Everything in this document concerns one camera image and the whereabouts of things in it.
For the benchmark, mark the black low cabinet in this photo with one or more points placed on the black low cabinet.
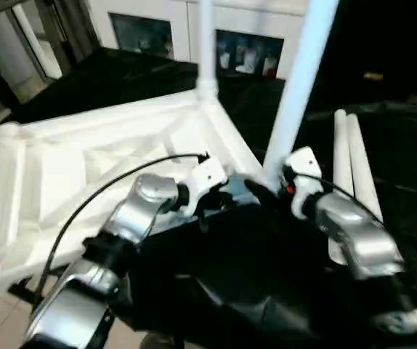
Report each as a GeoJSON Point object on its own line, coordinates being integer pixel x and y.
{"type": "Point", "coordinates": [383, 43]}

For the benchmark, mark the white plastic table top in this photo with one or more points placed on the white plastic table top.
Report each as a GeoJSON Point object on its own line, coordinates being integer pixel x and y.
{"type": "Point", "coordinates": [49, 174]}

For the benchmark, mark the small white cup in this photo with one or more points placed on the small white cup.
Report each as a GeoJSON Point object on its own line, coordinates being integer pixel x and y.
{"type": "Point", "coordinates": [269, 67]}

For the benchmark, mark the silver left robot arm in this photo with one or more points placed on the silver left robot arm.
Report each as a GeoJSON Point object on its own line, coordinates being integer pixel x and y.
{"type": "Point", "coordinates": [136, 211]}

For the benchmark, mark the black work mat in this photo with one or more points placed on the black work mat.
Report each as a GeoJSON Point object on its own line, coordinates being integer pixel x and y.
{"type": "Point", "coordinates": [230, 291]}

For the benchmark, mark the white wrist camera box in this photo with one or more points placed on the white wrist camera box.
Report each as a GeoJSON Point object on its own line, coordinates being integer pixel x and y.
{"type": "Point", "coordinates": [303, 161]}
{"type": "Point", "coordinates": [208, 176]}

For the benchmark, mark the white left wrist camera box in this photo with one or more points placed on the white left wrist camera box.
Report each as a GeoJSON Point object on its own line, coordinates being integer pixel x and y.
{"type": "Point", "coordinates": [208, 176]}

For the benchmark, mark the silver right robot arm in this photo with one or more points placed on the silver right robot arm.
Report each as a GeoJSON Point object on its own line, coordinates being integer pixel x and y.
{"type": "Point", "coordinates": [354, 233]}

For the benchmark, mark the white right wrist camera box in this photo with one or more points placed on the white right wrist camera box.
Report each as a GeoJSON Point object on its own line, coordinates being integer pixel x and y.
{"type": "Point", "coordinates": [303, 161]}

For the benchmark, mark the white display cabinet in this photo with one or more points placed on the white display cabinet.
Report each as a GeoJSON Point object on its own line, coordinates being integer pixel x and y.
{"type": "Point", "coordinates": [179, 14]}

